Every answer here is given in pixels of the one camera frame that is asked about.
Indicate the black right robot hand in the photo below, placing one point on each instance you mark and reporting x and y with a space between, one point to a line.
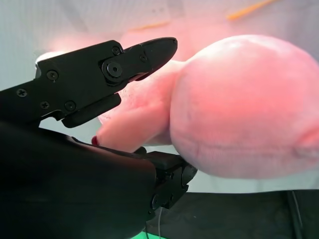
74 159

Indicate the pink plush pig doll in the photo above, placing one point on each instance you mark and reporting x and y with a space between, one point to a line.
224 107

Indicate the small orange stick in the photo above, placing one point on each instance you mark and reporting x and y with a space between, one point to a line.
251 8

